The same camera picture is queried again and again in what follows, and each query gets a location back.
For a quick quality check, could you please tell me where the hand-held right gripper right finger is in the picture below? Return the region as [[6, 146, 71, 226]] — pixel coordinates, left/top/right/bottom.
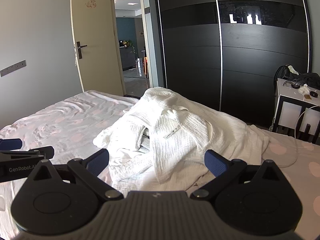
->
[[190, 149, 284, 202]]

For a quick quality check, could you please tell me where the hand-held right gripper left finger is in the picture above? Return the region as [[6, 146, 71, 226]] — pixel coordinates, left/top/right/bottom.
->
[[31, 148, 124, 202]]

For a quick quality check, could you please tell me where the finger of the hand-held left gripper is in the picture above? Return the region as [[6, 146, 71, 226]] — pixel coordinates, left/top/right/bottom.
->
[[0, 138, 22, 151], [0, 146, 55, 160]]

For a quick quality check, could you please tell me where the white crinkle shirt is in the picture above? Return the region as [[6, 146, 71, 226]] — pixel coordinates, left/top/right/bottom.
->
[[140, 87, 269, 184]]

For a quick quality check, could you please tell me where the bed with pink-dotted sheet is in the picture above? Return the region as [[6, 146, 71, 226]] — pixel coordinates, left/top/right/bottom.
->
[[0, 89, 320, 240]]

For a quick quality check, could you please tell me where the dark grey hallway cabinet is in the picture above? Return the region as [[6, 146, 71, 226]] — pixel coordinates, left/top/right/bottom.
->
[[120, 46, 138, 71]]

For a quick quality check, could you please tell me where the black sliding wardrobe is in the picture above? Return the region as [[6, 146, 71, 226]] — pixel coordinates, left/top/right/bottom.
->
[[153, 0, 313, 127]]

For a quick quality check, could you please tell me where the black backpack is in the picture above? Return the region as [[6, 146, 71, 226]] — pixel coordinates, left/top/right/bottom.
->
[[274, 65, 292, 85]]

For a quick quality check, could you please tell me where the dark cloth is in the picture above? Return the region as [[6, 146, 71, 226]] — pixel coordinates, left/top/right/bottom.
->
[[287, 72, 320, 90]]

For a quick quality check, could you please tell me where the cream room door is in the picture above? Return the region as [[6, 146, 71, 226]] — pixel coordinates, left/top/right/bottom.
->
[[70, 0, 126, 96]]

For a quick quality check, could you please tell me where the grey wall switch panel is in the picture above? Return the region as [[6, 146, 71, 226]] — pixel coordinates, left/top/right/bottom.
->
[[0, 60, 27, 77]]

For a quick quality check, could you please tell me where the white cable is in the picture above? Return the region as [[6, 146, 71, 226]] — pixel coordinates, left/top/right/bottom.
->
[[275, 105, 320, 168]]

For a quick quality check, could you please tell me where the white side table black frame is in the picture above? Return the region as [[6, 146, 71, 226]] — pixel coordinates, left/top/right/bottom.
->
[[271, 78, 320, 144]]

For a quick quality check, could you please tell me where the dark door handle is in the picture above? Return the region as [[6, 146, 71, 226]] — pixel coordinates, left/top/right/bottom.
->
[[74, 41, 88, 60]]

